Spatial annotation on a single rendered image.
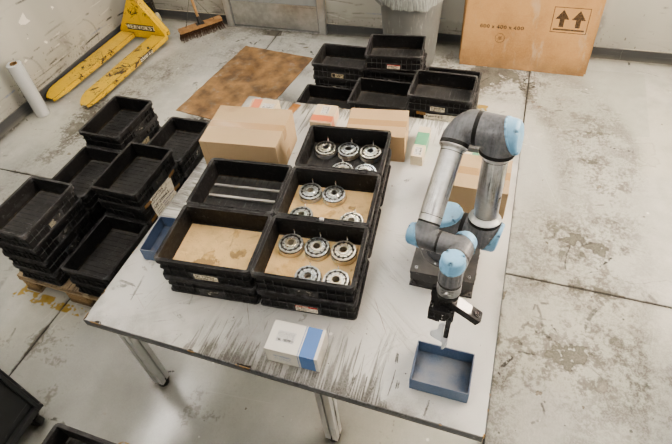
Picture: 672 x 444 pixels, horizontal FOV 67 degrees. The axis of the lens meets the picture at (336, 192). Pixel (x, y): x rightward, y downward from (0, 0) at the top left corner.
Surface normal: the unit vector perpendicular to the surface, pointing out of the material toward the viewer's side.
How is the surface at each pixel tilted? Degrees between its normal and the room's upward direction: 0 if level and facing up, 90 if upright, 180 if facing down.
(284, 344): 0
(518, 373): 0
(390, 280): 0
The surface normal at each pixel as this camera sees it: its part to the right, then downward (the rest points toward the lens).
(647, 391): -0.08, -0.70
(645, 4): -0.31, 0.70
